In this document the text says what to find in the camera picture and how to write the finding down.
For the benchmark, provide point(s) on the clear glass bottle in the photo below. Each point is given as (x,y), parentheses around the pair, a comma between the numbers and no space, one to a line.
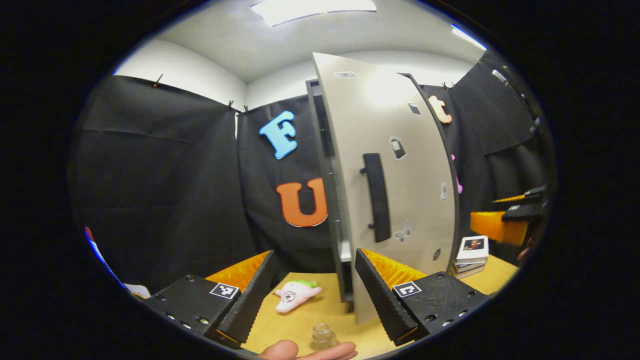
(323,337)

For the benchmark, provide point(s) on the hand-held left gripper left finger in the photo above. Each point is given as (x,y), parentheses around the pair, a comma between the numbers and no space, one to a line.
(252,305)

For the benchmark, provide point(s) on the ceiling light panel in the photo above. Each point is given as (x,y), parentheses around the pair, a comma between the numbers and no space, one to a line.
(310,10)
(467,36)

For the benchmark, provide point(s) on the black backdrop cloth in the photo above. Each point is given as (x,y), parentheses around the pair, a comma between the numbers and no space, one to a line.
(165,190)

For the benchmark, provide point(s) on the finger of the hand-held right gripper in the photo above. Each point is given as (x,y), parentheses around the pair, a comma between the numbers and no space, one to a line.
(532,195)
(525,212)

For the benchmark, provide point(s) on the beige cabinet door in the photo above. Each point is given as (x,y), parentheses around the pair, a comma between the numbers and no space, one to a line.
(415,190)

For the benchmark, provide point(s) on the pink plush toy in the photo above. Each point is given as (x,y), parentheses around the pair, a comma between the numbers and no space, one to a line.
(295,297)

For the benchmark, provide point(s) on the black tripod stand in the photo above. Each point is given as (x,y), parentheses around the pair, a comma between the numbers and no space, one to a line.
(499,76)

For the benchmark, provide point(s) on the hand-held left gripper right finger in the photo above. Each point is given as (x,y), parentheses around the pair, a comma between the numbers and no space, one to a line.
(376,295)

